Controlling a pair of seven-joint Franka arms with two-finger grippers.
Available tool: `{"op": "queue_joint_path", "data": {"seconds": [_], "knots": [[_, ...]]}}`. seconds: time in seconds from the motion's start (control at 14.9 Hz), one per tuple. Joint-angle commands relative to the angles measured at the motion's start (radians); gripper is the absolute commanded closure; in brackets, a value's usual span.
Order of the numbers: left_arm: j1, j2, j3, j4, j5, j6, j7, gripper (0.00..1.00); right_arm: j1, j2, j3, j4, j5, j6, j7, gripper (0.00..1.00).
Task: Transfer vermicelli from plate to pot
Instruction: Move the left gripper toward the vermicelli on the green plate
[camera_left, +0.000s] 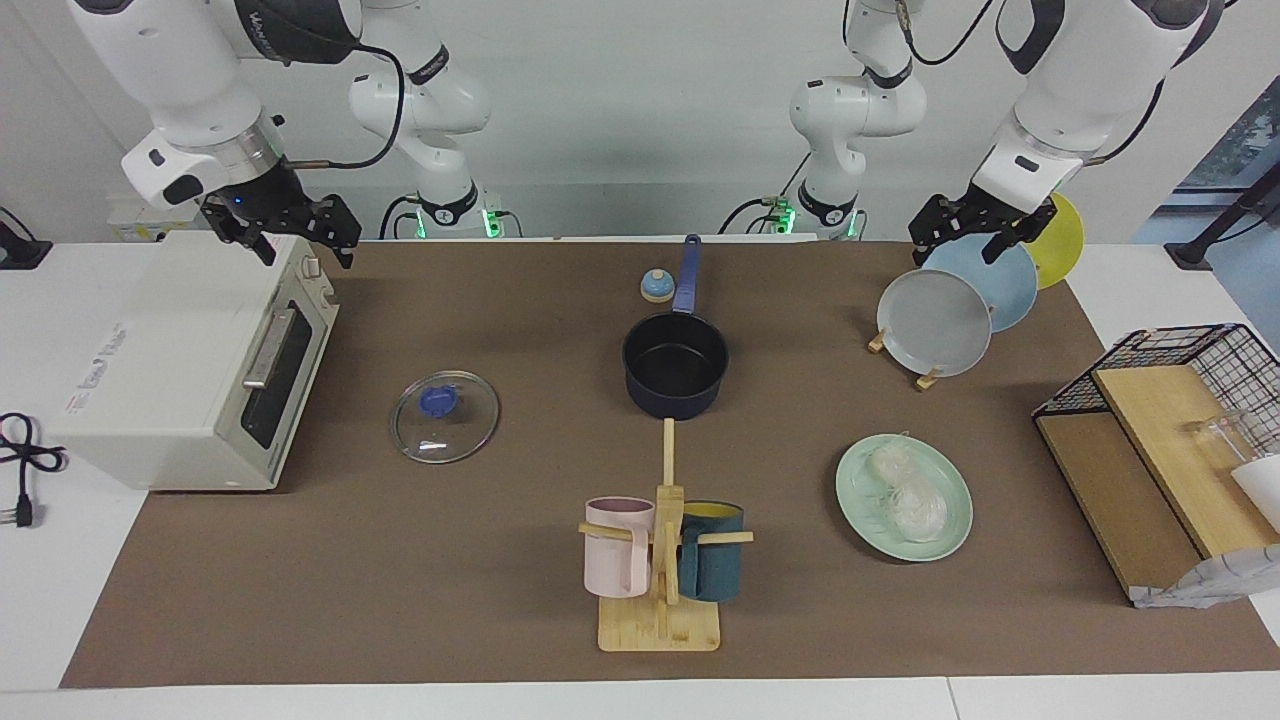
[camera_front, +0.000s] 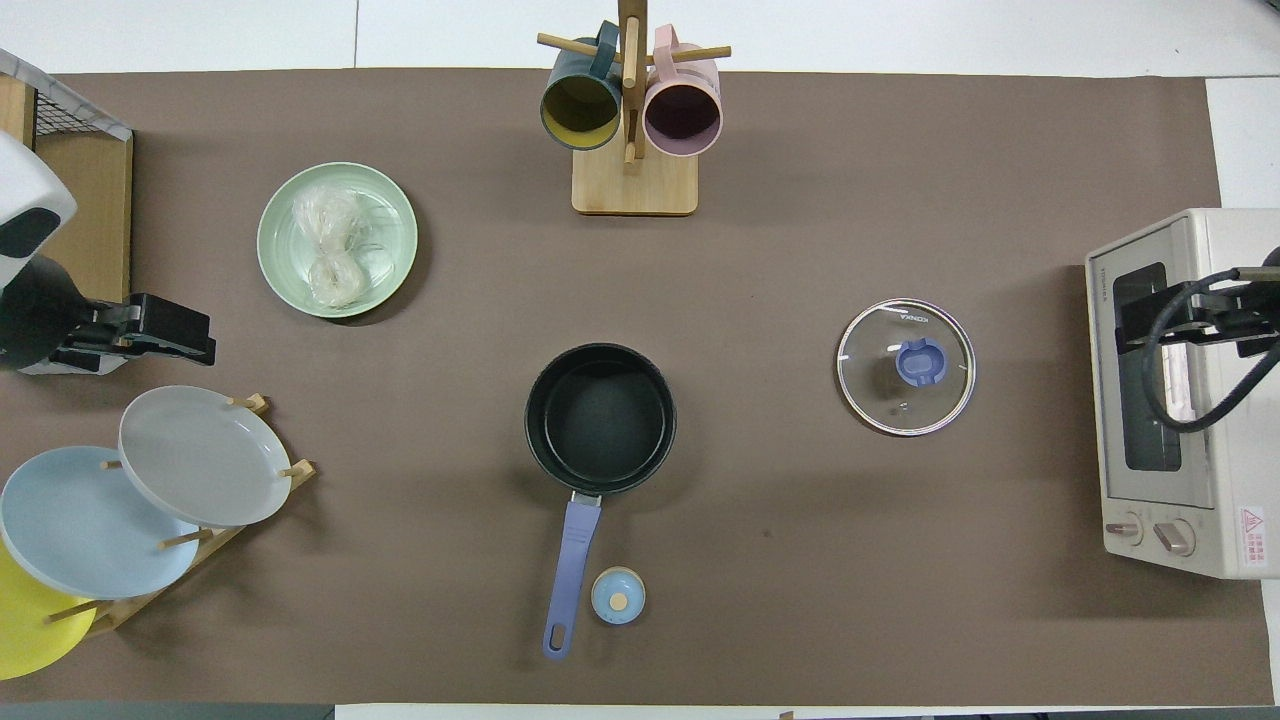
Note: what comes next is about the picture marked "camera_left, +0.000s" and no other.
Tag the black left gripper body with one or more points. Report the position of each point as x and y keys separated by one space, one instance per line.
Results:
x=975 y=212

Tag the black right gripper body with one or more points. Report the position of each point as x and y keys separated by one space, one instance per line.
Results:
x=275 y=205

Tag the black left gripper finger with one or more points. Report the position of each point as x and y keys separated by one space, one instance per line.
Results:
x=996 y=250
x=920 y=250

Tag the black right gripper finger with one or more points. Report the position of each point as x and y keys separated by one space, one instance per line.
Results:
x=262 y=250
x=346 y=254

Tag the glass lid with blue knob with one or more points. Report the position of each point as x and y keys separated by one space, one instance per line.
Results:
x=438 y=402

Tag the clear plastic bag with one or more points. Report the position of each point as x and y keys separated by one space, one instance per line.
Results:
x=915 y=505

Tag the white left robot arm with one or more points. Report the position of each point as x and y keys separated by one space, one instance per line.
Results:
x=1080 y=70

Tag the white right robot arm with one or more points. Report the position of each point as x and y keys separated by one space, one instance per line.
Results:
x=170 y=70

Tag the light blue plate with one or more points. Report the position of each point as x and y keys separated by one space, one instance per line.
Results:
x=1010 y=290

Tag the yellow plate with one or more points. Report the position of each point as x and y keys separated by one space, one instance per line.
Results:
x=1062 y=250

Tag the grey plate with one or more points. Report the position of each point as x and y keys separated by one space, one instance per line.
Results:
x=935 y=325

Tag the wooden plate rack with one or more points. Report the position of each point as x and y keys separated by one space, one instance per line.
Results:
x=877 y=343

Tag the pale green plate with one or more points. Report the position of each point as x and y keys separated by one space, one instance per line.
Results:
x=868 y=515

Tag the cream toaster oven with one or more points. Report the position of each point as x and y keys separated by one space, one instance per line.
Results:
x=170 y=340

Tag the white power strip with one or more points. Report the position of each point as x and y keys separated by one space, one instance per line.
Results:
x=135 y=225

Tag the black stand foot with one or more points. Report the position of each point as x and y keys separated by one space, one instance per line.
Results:
x=1190 y=252

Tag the black table clamp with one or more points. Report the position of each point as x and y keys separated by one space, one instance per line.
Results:
x=20 y=252

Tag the blue service bell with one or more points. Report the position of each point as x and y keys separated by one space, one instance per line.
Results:
x=656 y=288

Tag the brown wooden board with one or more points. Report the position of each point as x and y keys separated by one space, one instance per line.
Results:
x=1100 y=500

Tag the window pane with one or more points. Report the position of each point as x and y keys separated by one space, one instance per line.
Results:
x=1250 y=130

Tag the dark blue saucepan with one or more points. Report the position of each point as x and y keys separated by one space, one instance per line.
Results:
x=675 y=392

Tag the clear glass cup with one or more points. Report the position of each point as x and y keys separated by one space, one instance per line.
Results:
x=1215 y=440

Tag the brown table mat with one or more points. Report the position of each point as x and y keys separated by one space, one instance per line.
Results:
x=450 y=580

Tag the white cup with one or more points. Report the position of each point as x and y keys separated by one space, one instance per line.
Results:
x=1262 y=490

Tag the dark teal mug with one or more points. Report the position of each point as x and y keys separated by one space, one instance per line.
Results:
x=712 y=565

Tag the grey patterned bag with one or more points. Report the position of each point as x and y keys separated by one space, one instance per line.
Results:
x=1215 y=580

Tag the pink mug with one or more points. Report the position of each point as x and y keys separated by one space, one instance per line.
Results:
x=612 y=560

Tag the wooden mug tree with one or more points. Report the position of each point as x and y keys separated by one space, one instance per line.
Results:
x=660 y=630

